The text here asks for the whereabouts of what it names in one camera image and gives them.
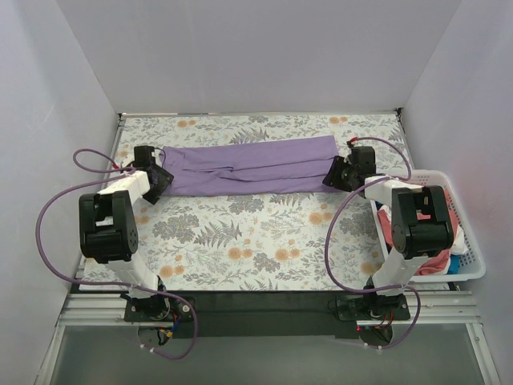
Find purple t shirt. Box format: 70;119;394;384
164;136;338;197

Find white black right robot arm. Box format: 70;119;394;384
323;144;454;321

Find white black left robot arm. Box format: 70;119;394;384
79;145;174;321

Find floral patterned table mat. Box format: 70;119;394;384
115;134;405;290

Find white plastic laundry basket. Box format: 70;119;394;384
364;170;486;287

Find pink t shirt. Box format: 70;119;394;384
378;186;458;275

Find white garment in basket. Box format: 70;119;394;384
450;225;468;255

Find blue garment in basket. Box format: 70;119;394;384
446;254;460;275

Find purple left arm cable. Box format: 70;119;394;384
34;148;200;361

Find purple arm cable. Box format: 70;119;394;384
34;148;200;361
324;136;422;352

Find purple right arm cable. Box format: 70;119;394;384
324;136;422;352

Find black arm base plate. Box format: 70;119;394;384
120;291;410;339

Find aluminium table frame rail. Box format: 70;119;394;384
35;112;501;384

